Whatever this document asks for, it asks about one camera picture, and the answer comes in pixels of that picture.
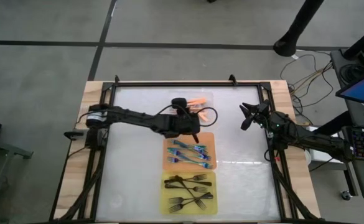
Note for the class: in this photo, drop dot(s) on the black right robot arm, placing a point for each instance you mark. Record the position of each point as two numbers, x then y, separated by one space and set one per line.
309 138

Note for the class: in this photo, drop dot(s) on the black fork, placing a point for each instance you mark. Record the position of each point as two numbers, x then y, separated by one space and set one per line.
200 177
175 208
197 183
188 191
200 189
175 200

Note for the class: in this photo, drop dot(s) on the grey metal cart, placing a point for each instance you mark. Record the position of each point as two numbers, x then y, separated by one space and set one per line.
1 149

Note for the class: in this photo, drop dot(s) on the small black clamp mount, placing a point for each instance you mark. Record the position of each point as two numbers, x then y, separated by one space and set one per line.
73 134

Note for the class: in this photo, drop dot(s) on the black frame clip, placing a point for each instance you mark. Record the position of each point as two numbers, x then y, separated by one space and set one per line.
232 79
117 78

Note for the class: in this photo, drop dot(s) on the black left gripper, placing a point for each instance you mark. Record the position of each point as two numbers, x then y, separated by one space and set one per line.
181 124

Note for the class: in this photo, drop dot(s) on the black stand post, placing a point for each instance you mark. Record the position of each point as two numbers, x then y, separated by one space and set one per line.
296 28
362 42

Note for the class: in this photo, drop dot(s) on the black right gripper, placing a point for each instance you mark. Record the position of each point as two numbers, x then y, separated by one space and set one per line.
262 115

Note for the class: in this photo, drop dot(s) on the clear plastic tray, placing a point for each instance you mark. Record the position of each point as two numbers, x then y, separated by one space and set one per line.
209 96

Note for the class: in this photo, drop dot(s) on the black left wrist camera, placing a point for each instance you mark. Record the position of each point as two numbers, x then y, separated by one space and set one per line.
178 103

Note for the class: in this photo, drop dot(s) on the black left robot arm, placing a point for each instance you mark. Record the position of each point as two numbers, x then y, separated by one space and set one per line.
132 117

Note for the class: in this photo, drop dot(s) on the yellow mat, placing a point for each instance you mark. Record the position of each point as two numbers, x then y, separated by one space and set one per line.
166 208

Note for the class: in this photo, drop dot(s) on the orange mat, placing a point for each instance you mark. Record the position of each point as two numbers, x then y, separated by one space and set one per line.
211 137

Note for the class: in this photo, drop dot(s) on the black aluminium table frame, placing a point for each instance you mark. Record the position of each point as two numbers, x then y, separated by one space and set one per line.
184 84

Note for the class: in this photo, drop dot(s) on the cart caster wheel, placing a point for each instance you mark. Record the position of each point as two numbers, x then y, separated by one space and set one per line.
345 195

